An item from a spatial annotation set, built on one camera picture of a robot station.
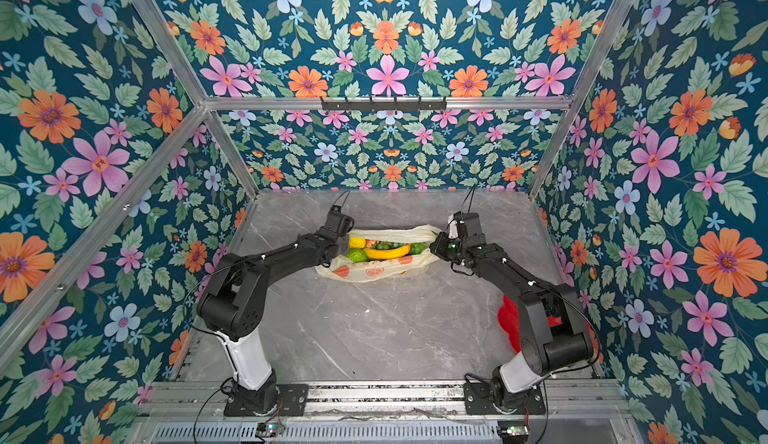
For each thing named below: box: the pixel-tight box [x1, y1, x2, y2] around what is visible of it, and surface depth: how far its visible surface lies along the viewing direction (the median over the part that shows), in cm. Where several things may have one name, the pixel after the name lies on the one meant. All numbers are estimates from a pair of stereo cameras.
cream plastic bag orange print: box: [315, 225, 441, 283], surface depth 91 cm
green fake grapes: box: [371, 240, 412, 250], surface depth 100 cm
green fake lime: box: [347, 248, 367, 263], surface depth 97 cm
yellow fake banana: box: [363, 245, 411, 260], surface depth 97 cm
